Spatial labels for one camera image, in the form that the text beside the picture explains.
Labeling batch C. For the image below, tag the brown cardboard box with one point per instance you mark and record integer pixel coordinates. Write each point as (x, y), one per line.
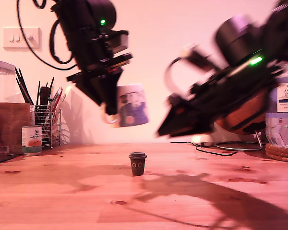
(12, 127)

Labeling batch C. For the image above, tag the clear plastic water bottle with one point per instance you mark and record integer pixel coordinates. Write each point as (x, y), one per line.
(285, 124)

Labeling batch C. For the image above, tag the black chopstick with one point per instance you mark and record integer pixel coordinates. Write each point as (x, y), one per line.
(22, 85)
(21, 90)
(26, 86)

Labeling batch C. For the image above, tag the white mug with cartoon print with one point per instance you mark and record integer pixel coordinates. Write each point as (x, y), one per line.
(132, 105)

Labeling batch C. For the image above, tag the cork globe with dark continents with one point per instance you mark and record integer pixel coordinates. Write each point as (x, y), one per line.
(240, 122)

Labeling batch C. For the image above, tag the glass storage jar with lid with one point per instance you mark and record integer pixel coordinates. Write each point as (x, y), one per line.
(2, 81)

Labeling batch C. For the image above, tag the white two-ball lamp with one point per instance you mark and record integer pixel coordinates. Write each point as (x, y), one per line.
(202, 140)

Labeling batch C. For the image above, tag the white wall light switch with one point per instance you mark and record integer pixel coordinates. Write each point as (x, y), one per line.
(14, 38)

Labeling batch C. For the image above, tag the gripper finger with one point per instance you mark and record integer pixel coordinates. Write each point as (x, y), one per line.
(194, 128)
(172, 122)

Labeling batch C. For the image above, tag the dark cup-shaped coffee capsule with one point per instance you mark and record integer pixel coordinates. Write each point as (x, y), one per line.
(137, 165)

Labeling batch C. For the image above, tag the white tin can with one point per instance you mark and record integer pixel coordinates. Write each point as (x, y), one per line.
(31, 141)

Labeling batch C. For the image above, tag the grey camera box gripper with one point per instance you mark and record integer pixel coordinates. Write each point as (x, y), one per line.
(118, 40)

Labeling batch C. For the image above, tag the red pencils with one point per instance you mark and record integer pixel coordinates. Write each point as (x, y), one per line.
(57, 99)

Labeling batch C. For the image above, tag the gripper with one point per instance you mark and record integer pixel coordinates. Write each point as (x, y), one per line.
(91, 55)

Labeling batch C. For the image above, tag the brown brush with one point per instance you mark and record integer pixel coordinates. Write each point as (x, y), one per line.
(45, 94)

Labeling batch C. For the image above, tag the thin black stick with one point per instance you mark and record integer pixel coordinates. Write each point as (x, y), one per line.
(38, 93)
(51, 85)

